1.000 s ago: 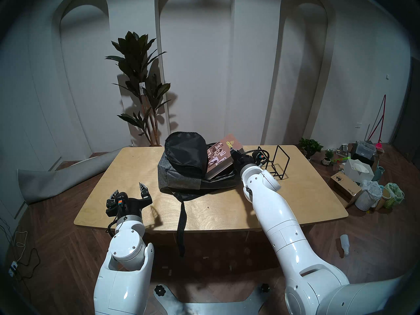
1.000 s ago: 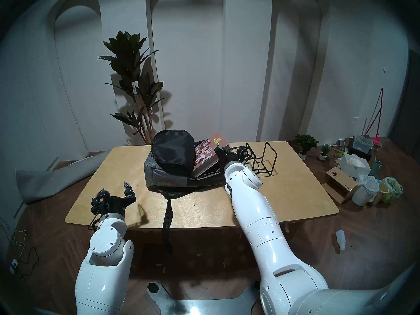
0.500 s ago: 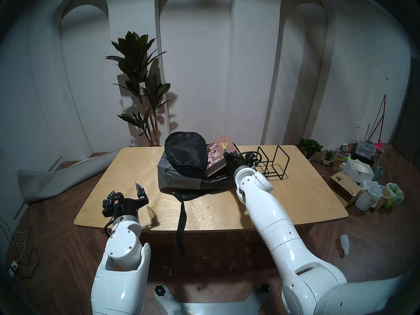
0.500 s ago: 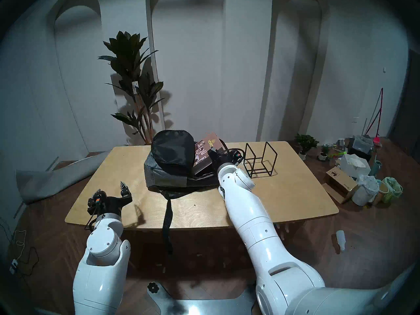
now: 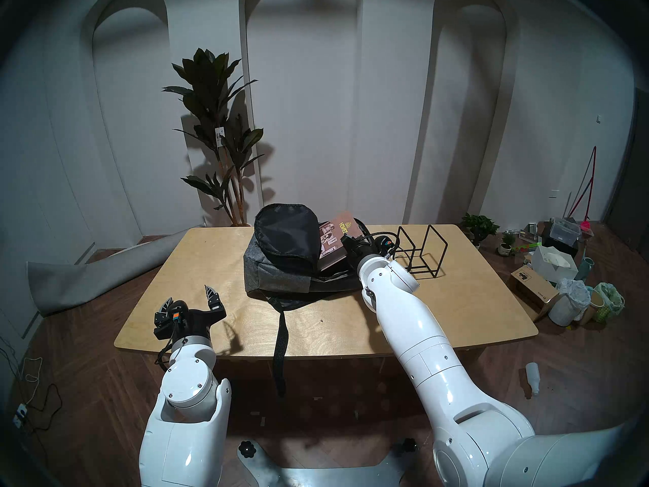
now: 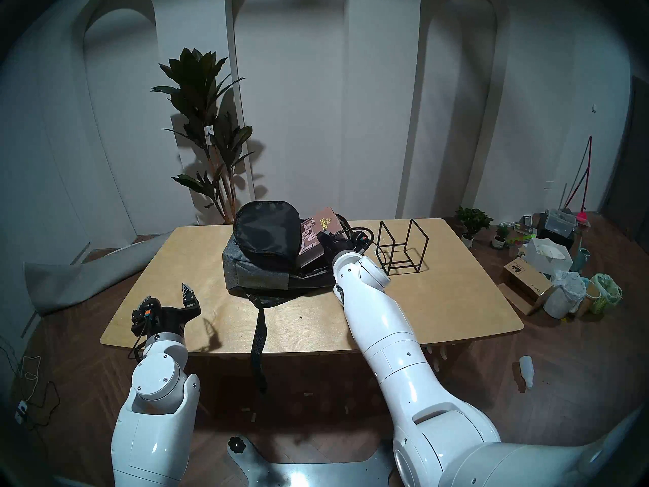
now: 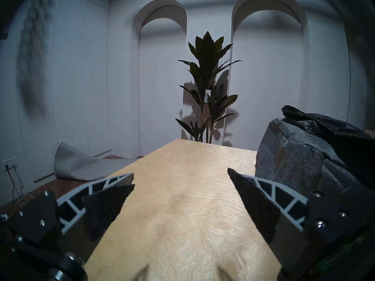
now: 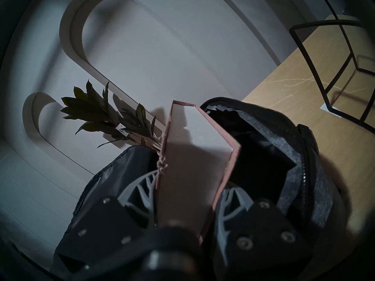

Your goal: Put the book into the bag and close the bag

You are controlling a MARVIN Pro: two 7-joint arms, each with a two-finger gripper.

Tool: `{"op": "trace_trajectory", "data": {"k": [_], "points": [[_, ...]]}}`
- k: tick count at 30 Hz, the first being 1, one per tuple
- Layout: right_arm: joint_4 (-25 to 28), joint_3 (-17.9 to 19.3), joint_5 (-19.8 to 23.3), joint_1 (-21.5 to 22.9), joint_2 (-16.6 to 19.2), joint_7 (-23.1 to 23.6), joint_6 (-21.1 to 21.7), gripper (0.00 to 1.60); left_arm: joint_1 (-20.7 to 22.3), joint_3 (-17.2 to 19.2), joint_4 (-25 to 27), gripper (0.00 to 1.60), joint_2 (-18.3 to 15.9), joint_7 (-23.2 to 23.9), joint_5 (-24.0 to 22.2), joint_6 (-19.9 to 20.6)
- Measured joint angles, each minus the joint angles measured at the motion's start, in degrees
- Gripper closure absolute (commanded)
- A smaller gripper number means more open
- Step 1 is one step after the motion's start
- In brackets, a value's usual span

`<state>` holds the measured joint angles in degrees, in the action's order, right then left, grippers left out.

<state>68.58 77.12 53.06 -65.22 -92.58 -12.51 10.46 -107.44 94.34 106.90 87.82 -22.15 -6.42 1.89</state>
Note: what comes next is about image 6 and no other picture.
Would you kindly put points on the brown cardboard box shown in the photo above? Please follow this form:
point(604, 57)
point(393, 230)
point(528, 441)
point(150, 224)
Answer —
point(527, 283)

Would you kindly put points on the white power strip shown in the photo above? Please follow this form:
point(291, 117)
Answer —
point(20, 412)

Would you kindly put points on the green yellow toy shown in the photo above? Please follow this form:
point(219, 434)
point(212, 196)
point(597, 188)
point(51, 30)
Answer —
point(522, 239)

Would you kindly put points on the teal cylinder cup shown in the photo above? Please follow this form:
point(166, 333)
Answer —
point(582, 260)

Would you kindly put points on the dark door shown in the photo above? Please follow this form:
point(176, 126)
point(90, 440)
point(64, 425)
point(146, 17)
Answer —
point(628, 176)

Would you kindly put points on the grey backpack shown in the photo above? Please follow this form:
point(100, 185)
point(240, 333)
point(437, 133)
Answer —
point(258, 275)

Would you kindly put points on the clear plastic storage bin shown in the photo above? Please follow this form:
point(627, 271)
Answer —
point(560, 222)

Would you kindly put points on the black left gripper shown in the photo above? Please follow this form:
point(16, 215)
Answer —
point(165, 321)

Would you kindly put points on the black base knob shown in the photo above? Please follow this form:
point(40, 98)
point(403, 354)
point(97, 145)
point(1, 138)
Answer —
point(236, 444)

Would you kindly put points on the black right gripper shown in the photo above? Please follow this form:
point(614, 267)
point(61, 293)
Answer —
point(339, 245)

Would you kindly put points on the open white box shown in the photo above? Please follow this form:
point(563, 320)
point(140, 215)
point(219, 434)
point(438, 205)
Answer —
point(547, 257)

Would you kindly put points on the brown hardcover book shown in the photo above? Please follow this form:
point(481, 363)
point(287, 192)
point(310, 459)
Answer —
point(310, 242)

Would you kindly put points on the green mesh bag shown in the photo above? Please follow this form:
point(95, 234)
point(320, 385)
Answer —
point(606, 290)

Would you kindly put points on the tall leafy potted plant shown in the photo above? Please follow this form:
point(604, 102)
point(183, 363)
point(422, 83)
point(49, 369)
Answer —
point(195, 80)

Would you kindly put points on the white plastic bottle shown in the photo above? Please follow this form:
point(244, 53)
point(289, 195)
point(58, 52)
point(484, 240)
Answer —
point(527, 372)

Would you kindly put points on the tiny potted plant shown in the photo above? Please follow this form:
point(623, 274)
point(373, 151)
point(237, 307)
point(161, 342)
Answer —
point(501, 237)

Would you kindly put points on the white bagged trash bin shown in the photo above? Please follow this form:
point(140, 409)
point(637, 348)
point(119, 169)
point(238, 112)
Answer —
point(565, 293)

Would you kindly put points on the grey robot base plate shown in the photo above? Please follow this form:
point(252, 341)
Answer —
point(314, 476)

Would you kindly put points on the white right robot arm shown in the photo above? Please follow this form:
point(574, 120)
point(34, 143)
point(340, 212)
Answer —
point(395, 339)

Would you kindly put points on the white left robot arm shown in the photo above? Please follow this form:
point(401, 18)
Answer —
point(152, 420)

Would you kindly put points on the black box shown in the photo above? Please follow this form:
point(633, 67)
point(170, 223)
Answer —
point(545, 230)

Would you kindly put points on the bushy small potted plant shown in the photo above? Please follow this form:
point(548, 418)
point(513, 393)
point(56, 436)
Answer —
point(473, 219)

